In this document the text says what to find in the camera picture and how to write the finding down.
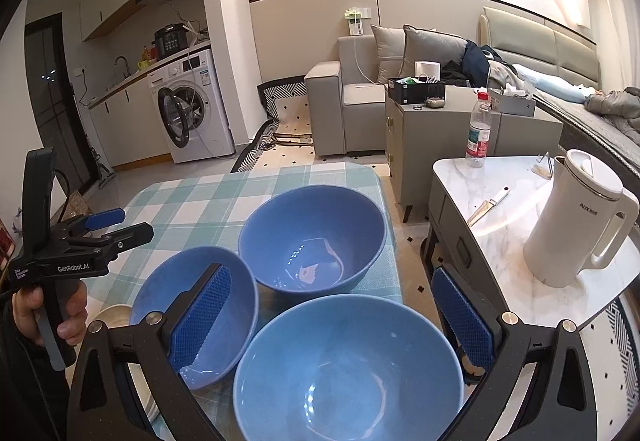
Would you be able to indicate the black storage box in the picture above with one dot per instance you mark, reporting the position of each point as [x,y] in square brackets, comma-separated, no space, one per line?
[410,93]

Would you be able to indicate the grey bedside cabinet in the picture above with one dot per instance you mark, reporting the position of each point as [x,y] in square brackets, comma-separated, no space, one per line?
[430,146]

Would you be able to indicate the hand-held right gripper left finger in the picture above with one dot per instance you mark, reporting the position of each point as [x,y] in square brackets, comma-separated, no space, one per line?
[200,321]

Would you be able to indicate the small knife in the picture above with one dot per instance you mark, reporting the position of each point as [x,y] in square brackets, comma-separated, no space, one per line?
[485,210]

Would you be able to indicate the grey padded jacket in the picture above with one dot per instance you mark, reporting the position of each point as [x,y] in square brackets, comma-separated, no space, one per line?
[615,108]

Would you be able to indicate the white flat box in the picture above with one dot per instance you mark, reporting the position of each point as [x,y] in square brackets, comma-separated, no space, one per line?
[515,103]

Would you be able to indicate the black electric pressure cooker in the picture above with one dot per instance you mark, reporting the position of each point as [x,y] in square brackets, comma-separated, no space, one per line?
[170,41]

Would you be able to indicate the plastic water bottle red label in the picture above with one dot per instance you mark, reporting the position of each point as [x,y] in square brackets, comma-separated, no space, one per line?
[478,136]

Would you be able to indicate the kitchen faucet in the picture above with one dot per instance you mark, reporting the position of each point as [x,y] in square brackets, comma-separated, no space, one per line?
[122,63]

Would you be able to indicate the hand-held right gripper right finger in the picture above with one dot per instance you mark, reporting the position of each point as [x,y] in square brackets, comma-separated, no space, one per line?
[462,321]

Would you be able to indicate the yellow oil bottle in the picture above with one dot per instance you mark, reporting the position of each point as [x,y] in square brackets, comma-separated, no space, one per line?
[147,53]

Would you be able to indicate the white curtain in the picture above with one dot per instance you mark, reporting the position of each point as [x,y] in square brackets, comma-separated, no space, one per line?
[620,11]

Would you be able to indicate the marble side table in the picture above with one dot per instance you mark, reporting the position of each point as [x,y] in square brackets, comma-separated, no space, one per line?
[505,246]

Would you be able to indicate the green checked tablecloth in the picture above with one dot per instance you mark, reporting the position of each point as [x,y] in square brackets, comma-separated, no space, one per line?
[200,206]

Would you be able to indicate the person's left hand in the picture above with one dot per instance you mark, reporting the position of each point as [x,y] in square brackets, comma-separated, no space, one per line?
[75,316]

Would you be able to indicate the large cream plate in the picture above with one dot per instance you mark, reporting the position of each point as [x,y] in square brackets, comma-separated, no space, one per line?
[115,316]

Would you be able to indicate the black white patterned rug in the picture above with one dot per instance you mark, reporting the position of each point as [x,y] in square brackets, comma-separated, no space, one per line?
[280,121]

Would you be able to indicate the bed with padded headboard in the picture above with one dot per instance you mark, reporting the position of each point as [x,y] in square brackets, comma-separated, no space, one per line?
[550,41]

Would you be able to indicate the grey throw pillow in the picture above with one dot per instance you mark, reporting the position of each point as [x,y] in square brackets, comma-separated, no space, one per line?
[432,51]
[387,51]

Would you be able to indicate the small blue bowl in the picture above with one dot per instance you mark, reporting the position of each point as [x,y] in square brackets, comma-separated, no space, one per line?
[155,291]

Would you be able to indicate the white kitchen counter cabinet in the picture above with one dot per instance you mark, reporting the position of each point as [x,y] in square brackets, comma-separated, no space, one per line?
[125,121]

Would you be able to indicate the clear small stand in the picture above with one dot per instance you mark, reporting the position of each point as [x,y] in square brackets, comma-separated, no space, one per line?
[544,167]

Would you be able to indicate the white electric kettle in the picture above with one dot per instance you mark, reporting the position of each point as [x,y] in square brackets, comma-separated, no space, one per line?
[565,231]

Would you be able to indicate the navy clothing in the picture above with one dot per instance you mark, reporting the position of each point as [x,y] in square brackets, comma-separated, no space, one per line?
[477,61]

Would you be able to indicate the white washing machine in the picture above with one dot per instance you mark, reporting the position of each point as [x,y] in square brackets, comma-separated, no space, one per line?
[200,121]

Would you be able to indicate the light blue pillow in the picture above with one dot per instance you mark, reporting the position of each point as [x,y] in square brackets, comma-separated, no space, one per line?
[555,83]

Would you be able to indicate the grey sofa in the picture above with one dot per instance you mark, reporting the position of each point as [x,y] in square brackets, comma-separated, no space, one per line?
[330,111]

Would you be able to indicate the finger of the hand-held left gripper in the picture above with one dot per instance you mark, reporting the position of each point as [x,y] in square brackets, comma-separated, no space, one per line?
[130,233]
[105,218]

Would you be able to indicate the small grey case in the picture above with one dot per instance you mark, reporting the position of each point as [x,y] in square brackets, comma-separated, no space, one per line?
[435,102]

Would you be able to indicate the wall switch panel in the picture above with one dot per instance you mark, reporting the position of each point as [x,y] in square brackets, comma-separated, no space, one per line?
[357,21]

